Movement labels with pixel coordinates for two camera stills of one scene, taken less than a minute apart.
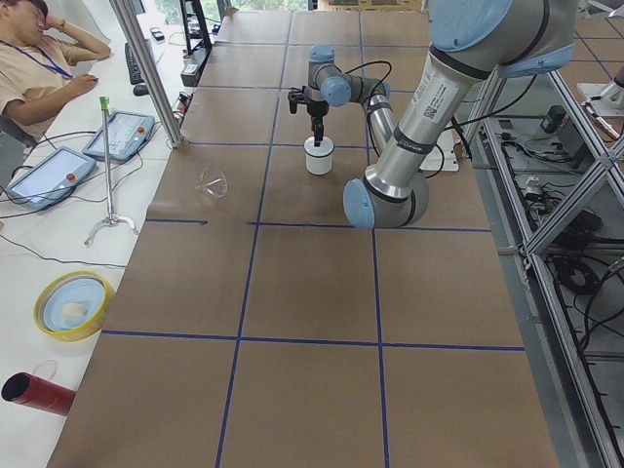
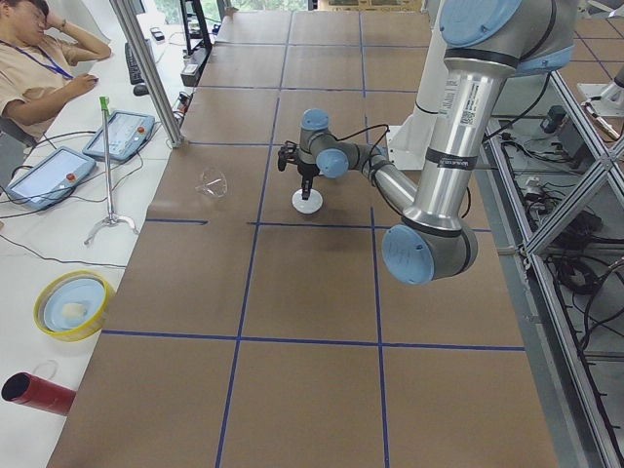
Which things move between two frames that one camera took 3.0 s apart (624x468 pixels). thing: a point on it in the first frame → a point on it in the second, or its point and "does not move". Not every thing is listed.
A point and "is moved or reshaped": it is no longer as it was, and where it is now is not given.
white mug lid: (325, 148) is moved or reshaped
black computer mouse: (140, 90) does not move
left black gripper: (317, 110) → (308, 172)
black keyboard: (134, 72) does not move
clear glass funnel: (214, 182) does not move
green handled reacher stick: (112, 218) does not move
